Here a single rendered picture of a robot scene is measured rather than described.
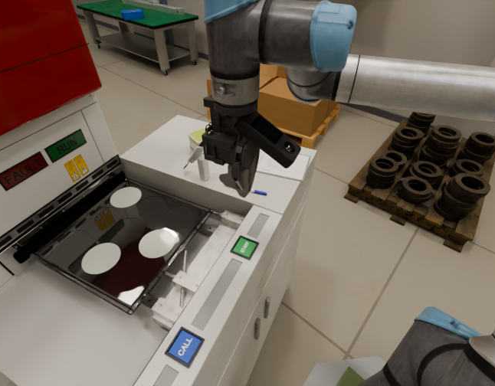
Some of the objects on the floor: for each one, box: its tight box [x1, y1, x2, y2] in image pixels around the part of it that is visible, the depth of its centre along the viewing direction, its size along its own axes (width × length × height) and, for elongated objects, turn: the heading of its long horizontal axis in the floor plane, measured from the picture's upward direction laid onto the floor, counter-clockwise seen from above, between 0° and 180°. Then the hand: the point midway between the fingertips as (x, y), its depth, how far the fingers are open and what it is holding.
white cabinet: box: [209, 182, 311, 386], centre depth 119 cm, size 64×96×82 cm, turn 154°
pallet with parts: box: [344, 112, 495, 253], centre depth 224 cm, size 87×132×45 cm, turn 139°
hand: (247, 192), depth 58 cm, fingers closed
